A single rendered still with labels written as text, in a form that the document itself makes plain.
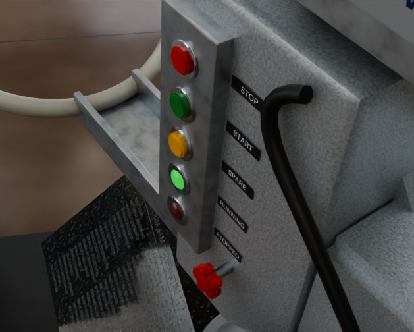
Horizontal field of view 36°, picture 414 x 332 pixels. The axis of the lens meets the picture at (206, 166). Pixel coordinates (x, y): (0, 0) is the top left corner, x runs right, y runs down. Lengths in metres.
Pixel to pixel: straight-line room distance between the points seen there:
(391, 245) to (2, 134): 2.25
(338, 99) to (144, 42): 2.68
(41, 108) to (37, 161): 1.51
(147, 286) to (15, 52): 2.01
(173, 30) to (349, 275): 0.25
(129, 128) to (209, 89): 0.53
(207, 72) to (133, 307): 0.78
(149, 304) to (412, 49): 0.91
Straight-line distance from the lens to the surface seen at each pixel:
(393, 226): 0.58
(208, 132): 0.57
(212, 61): 0.52
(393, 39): 0.40
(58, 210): 2.39
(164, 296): 1.20
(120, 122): 1.07
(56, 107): 1.06
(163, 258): 1.23
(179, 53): 0.55
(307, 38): 0.48
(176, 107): 0.59
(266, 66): 0.50
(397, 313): 0.54
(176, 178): 0.65
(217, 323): 1.07
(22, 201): 2.44
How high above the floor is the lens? 1.83
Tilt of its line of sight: 47 degrees down
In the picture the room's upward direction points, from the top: 5 degrees clockwise
